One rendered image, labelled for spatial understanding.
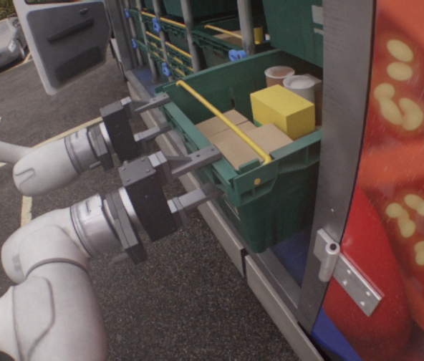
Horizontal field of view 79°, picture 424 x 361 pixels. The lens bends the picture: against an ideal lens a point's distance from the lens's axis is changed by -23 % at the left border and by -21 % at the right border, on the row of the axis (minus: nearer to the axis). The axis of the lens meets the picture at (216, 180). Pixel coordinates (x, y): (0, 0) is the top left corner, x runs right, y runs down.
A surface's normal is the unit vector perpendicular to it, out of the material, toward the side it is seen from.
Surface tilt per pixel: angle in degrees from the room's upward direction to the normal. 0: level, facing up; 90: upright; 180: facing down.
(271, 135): 2
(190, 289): 0
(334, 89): 90
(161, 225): 90
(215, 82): 87
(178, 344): 0
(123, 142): 90
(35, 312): 21
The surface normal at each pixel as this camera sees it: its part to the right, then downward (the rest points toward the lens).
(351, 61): -0.89, 0.37
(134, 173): -0.17, -0.73
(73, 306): 0.51, -0.78
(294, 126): 0.47, 0.53
